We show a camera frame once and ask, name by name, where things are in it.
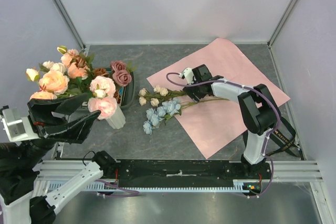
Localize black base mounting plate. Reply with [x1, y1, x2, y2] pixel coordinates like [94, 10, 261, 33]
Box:
[103, 159, 271, 181]

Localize light blue cable duct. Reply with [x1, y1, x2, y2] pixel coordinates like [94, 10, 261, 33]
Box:
[47, 179, 263, 193]

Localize white ribbed ceramic vase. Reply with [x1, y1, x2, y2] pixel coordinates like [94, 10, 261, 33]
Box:
[106, 105, 126, 130]

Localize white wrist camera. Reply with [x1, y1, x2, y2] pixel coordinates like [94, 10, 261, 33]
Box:
[178, 68, 194, 84]
[1, 105, 38, 143]

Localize peach flower stem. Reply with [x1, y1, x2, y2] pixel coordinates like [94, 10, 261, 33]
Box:
[138, 85, 186, 107]

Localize brown orange flower stem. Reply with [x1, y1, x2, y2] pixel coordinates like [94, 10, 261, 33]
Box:
[74, 54, 109, 78]

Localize dark green plastic tray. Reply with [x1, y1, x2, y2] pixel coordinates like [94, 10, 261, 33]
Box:
[74, 67, 135, 112]

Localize dusty pink rose stem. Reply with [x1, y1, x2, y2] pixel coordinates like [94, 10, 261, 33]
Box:
[110, 60, 136, 87]

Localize small peach rose sprig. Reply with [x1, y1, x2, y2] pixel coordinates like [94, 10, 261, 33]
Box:
[88, 76, 118, 120]

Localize large peach peony stem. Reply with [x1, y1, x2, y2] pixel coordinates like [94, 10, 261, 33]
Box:
[29, 46, 95, 101]

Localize blue hydrangea stem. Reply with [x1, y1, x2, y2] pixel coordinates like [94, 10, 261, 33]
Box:
[143, 98, 226, 135]

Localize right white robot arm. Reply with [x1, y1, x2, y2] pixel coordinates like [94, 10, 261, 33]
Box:
[179, 65, 281, 179]

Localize purple pink wrapping paper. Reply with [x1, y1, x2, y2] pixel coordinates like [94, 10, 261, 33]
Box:
[147, 38, 290, 158]

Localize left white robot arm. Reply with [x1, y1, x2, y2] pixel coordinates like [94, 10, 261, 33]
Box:
[1, 93, 115, 223]

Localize cream rose stem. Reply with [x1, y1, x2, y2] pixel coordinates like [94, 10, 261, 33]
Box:
[25, 60, 68, 82]

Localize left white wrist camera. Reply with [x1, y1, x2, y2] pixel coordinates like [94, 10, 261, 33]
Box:
[1, 105, 38, 143]

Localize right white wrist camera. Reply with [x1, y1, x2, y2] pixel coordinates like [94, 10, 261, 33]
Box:
[178, 68, 194, 84]

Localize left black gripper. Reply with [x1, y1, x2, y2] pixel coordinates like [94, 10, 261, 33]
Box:
[19, 91, 104, 168]

